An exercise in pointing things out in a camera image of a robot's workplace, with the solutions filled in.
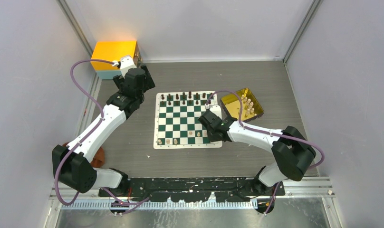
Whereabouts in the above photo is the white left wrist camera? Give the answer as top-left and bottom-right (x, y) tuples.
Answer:
(112, 55), (137, 77)

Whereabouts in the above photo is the aluminium frame rail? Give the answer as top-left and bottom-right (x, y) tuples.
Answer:
(52, 177), (336, 214)

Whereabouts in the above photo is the yellow box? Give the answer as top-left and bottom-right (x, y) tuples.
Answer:
(92, 40), (141, 66)

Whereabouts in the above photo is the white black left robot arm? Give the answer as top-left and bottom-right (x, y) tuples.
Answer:
(52, 65), (155, 196)

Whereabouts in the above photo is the light blue box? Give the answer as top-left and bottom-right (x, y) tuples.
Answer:
(92, 61), (140, 80)

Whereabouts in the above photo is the green white chess board mat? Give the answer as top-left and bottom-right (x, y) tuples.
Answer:
(153, 91), (222, 150)

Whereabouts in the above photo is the gold tin box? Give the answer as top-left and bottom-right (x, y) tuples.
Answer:
(221, 88), (264, 123)

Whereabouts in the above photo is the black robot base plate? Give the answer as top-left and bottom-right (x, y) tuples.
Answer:
(98, 177), (285, 203)

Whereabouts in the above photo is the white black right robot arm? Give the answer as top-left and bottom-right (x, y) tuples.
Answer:
(198, 110), (316, 195)

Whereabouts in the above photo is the brown cloth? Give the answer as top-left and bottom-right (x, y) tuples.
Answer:
(64, 145), (105, 168)

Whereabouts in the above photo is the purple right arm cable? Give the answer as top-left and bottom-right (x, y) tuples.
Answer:
(205, 90), (326, 215)

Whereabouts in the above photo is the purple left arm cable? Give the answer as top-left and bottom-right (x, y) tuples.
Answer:
(54, 59), (150, 215)

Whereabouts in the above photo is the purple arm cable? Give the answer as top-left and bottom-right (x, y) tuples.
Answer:
(54, 59), (150, 215)
(205, 90), (326, 215)

